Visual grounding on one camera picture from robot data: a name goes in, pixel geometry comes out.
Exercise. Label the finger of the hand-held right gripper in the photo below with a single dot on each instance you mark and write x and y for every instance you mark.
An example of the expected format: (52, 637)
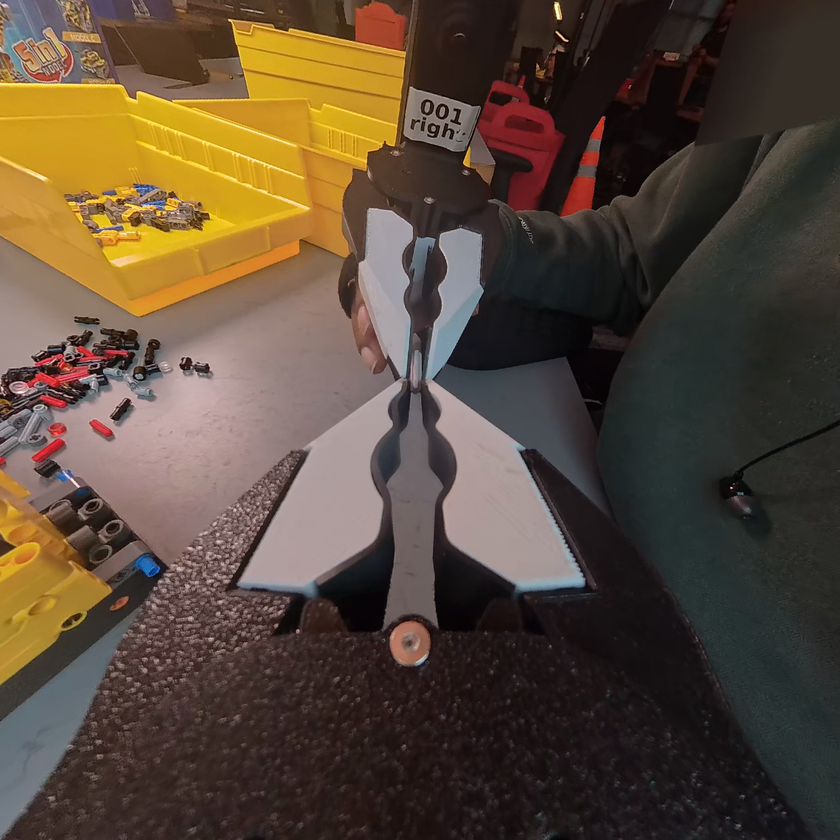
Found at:
(463, 282)
(384, 275)

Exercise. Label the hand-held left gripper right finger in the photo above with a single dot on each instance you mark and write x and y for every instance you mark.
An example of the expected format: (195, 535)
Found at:
(512, 525)

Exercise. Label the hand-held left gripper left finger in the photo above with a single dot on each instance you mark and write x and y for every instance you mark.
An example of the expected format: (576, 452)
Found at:
(315, 525)

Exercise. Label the grey lego axle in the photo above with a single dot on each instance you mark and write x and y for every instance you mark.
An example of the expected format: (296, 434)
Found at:
(416, 364)

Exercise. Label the pile of grey blue lego parts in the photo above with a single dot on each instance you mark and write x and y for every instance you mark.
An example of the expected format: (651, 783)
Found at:
(138, 210)

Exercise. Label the yellow lego vehicle model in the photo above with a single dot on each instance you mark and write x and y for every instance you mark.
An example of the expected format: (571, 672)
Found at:
(39, 590)

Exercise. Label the pile of small lego pins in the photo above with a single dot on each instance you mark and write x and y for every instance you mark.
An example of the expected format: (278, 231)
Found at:
(65, 380)

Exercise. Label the colourful lego set box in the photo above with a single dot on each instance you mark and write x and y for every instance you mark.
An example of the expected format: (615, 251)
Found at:
(46, 46)

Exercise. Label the person's right hand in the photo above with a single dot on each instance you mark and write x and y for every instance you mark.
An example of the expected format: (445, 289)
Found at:
(367, 334)

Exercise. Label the orange plastic bin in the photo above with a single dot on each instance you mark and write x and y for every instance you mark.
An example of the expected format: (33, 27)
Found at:
(380, 26)

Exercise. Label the red plastic canister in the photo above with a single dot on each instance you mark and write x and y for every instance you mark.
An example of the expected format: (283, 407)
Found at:
(518, 144)

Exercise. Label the yellow plastic storage bin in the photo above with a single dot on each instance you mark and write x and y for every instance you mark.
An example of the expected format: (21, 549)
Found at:
(216, 262)
(295, 72)

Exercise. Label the orange traffic cone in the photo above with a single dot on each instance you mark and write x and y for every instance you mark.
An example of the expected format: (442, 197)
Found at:
(587, 170)

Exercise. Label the black angled panel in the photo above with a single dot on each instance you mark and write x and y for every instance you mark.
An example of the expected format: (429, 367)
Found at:
(164, 59)

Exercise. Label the person's green hoodie torso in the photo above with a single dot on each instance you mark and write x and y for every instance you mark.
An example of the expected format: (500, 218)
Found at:
(754, 328)

